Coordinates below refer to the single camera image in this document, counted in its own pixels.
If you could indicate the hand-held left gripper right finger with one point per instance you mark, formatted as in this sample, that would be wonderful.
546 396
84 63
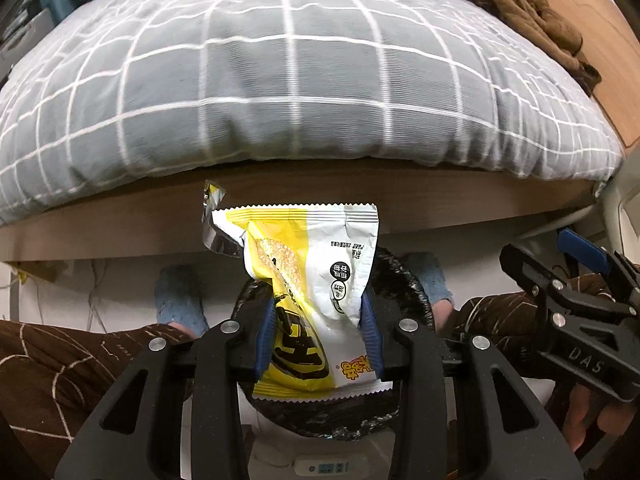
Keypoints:
372 340

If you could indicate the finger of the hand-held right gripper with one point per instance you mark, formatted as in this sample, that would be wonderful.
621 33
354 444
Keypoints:
582 247
532 275

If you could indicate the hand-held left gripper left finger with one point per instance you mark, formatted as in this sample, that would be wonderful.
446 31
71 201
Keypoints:
264 340

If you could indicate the bin with black bag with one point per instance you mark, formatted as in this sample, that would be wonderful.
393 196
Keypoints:
400 280

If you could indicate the yellow snack packet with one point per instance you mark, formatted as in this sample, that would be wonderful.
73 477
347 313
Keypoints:
310 260

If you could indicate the person's right hand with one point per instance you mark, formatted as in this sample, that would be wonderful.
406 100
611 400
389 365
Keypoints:
595 420

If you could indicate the white furniture piece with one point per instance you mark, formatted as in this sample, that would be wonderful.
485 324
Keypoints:
625 220

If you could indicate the person's right leg brown pants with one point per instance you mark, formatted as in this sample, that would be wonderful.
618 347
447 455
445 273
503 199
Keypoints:
495 315

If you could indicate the person's leg brown pants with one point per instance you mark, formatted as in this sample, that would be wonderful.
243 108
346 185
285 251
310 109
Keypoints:
495 315
50 375

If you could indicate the person's right foot blue sock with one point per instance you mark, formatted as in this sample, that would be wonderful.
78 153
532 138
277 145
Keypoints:
430 275

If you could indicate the person's foot blue sock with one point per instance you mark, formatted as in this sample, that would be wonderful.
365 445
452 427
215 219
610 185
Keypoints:
430 275
177 295

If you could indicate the person's left foot blue sock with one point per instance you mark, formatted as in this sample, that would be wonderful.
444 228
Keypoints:
177 295

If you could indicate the white digital scale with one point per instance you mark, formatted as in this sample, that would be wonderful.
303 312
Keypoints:
280 460

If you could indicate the wooden headboard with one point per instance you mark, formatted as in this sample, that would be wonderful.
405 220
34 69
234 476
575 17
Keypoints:
610 85

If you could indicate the person's left leg brown pants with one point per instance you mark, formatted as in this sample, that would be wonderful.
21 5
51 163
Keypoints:
50 375

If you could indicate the brown jacket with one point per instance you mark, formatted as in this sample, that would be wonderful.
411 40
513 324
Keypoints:
530 15

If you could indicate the grey suitcase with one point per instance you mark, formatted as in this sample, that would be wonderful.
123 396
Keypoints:
20 45

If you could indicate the teal suitcase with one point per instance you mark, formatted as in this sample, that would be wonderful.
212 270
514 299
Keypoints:
57 2

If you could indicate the wooden bed frame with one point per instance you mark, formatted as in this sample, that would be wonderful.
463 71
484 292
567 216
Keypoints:
125 225

